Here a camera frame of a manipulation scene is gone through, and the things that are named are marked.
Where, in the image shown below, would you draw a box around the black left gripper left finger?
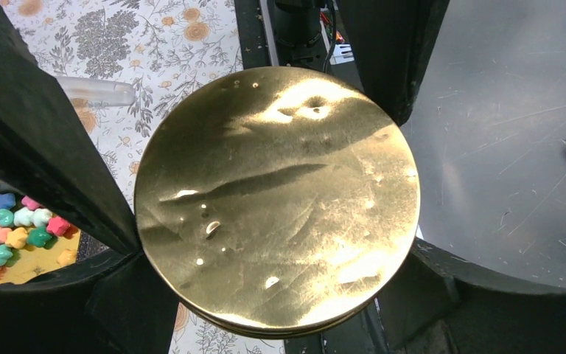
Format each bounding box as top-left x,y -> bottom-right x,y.
0,5 -> 178,353

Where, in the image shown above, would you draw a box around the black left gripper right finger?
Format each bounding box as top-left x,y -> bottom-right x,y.
338,1 -> 566,353

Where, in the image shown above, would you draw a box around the clear plastic scoop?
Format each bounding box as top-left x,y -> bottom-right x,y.
55,76 -> 136,107

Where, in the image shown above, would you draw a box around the gold tin star candies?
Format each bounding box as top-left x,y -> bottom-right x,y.
0,181 -> 106,285

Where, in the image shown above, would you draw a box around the white round jar lid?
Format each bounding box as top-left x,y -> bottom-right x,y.
133,66 -> 420,339

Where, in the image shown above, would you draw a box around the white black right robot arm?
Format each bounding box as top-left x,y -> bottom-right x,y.
267,0 -> 338,73

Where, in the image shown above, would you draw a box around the floral tablecloth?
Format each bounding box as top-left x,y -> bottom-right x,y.
0,1 -> 284,353

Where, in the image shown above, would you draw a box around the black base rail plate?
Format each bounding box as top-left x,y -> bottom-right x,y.
232,1 -> 390,353

